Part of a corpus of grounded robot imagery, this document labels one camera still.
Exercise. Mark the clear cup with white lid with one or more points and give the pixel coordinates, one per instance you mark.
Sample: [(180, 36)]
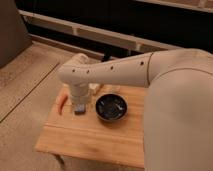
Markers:
[(114, 89)]

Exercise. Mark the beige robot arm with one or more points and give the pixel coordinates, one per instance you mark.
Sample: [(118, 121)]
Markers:
[(178, 107)]

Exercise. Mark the dark ceramic bowl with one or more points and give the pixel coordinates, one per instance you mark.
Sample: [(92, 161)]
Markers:
[(111, 107)]

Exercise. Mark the grey blue eraser block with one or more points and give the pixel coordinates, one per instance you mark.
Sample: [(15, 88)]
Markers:
[(79, 109)]

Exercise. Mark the cream plastic bottle lying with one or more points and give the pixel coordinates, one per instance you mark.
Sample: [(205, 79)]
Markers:
[(94, 88)]

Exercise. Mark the orange carrot toy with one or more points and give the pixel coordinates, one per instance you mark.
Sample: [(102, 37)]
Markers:
[(62, 101)]

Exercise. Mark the wooden table board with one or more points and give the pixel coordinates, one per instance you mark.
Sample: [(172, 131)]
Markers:
[(88, 137)]

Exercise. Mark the grey cabinet at left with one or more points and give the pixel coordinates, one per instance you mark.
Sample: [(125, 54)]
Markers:
[(14, 37)]

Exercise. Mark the white shelf rail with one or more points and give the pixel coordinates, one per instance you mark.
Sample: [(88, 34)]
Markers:
[(95, 34)]

